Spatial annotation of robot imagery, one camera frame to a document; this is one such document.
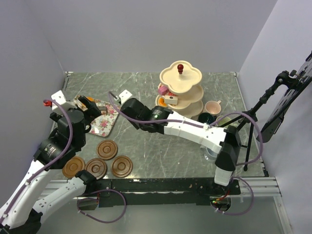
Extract orange toy tart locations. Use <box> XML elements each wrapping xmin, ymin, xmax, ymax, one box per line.
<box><xmin>157</xmin><ymin>97</ymin><xmax>168</xmax><ymax>107</ymax></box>

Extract pink toy cake slice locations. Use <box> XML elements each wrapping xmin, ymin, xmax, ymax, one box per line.
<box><xmin>157</xmin><ymin>85</ymin><xmax>169</xmax><ymax>96</ymax></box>

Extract white toy cake slice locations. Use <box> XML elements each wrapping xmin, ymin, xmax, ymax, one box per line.
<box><xmin>164</xmin><ymin>95</ymin><xmax>178</xmax><ymax>105</ymax></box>

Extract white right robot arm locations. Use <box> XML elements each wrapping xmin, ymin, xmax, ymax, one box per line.
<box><xmin>120</xmin><ymin>97</ymin><xmax>241</xmax><ymax>194</ymax></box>

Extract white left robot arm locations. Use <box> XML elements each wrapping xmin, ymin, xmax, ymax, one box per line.
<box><xmin>0</xmin><ymin>96</ymin><xmax>101</xmax><ymax>234</ymax></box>

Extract floral serving tray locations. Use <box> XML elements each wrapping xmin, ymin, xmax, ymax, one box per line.
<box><xmin>86</xmin><ymin>97</ymin><xmax>119</xmax><ymax>137</ymax></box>

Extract brown wooden coaster upper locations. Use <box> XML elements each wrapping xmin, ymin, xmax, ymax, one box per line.
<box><xmin>96</xmin><ymin>140</ymin><xmax>118</xmax><ymax>160</ymax></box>

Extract brown wooden coaster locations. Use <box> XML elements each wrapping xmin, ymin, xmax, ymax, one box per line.
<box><xmin>84</xmin><ymin>158</ymin><xmax>107</xmax><ymax>179</ymax></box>
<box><xmin>62</xmin><ymin>156</ymin><xmax>85</xmax><ymax>178</ymax></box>
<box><xmin>96</xmin><ymin>140</ymin><xmax>118</xmax><ymax>160</ymax></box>
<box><xmin>112</xmin><ymin>156</ymin><xmax>133</xmax><ymax>178</ymax></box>

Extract cream three-tier cake stand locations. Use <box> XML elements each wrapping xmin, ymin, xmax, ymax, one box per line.
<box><xmin>155</xmin><ymin>60</ymin><xmax>204</xmax><ymax>119</ymax></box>

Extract brown wooden coaster far left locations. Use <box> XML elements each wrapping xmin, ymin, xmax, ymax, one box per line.
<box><xmin>62</xmin><ymin>156</ymin><xmax>85</xmax><ymax>178</ymax></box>

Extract brown wooden coaster middle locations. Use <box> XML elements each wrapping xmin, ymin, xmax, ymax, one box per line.
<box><xmin>84</xmin><ymin>158</ymin><xmax>107</xmax><ymax>179</ymax></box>

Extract brown wooden coaster right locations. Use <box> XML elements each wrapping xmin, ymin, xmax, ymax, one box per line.
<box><xmin>112</xmin><ymin>156</ymin><xmax>133</xmax><ymax>178</ymax></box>

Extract dark green teacup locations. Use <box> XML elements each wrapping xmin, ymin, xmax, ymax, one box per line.
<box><xmin>197</xmin><ymin>113</ymin><xmax>215</xmax><ymax>124</ymax></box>

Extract pink teacup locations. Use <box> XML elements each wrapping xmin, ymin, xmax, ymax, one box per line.
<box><xmin>203</xmin><ymin>100</ymin><xmax>222</xmax><ymax>115</ymax></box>

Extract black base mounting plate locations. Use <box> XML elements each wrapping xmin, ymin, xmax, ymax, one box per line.
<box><xmin>84</xmin><ymin>177</ymin><xmax>241</xmax><ymax>208</ymax></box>

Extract light blue mug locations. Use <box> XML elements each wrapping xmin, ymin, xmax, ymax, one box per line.
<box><xmin>200</xmin><ymin>145</ymin><xmax>217</xmax><ymax>162</ymax></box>

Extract light green teacup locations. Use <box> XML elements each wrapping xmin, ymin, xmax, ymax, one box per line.
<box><xmin>216</xmin><ymin>116</ymin><xmax>239</xmax><ymax>128</ymax></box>

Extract black tripod stand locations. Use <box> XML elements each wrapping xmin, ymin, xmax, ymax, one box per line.
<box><xmin>234</xmin><ymin>70</ymin><xmax>298</xmax><ymax>172</ymax></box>

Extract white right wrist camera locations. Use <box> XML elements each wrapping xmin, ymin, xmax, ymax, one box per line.
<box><xmin>114</xmin><ymin>90</ymin><xmax>133</xmax><ymax>105</ymax></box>

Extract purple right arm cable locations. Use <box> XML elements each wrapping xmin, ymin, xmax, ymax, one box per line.
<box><xmin>108</xmin><ymin>91</ymin><xmax>264</xmax><ymax>216</ymax></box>

